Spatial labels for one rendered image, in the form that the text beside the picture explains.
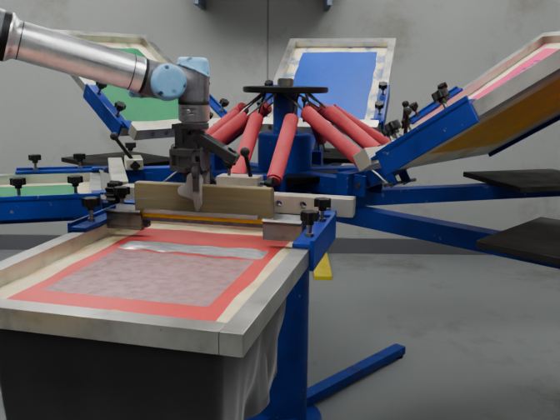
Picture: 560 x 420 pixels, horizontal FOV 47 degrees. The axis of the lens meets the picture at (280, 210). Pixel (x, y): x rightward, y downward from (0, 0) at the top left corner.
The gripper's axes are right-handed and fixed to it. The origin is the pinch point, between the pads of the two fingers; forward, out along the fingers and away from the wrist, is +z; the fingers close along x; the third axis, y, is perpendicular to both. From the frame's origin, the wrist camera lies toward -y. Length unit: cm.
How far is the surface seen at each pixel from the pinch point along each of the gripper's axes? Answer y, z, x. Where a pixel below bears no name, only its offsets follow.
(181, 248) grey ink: 1.7, 8.8, 10.1
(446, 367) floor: -66, 104, -149
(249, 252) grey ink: -14.8, 8.7, 9.0
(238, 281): -18.2, 9.3, 27.7
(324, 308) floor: 4, 104, -210
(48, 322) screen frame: 3, 8, 61
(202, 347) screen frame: -23, 9, 61
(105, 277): 8.9, 9.5, 32.6
